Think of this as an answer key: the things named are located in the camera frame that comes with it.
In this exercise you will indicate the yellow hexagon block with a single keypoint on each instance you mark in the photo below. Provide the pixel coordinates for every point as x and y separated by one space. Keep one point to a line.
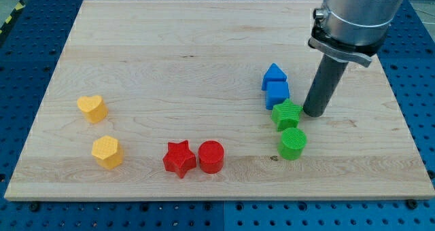
107 152

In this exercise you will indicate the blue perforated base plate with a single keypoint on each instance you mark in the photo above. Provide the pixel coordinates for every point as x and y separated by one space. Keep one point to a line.
29 56

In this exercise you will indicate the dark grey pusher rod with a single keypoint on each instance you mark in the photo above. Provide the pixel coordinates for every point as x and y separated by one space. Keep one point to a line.
324 84

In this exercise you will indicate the green cylinder block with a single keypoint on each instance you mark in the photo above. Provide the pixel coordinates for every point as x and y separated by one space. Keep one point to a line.
292 143

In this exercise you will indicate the blue cube block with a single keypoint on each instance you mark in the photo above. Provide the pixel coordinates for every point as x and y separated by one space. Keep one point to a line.
276 93

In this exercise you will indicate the red cylinder block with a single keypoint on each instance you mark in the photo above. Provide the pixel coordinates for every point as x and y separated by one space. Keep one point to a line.
211 157

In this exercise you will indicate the yellow heart block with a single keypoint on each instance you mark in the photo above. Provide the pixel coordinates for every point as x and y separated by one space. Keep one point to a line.
93 108

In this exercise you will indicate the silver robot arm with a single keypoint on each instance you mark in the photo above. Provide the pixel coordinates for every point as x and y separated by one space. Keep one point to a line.
351 31

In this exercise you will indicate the light wooden board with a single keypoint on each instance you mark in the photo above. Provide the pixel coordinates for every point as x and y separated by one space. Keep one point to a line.
170 71

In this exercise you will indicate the blue triangle block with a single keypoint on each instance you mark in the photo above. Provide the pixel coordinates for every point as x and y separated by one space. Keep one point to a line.
273 74

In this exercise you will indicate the red star block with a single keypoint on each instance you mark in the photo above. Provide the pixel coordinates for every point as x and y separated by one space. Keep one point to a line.
179 159

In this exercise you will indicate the green star block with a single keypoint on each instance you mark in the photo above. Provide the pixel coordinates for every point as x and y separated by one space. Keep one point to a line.
286 115

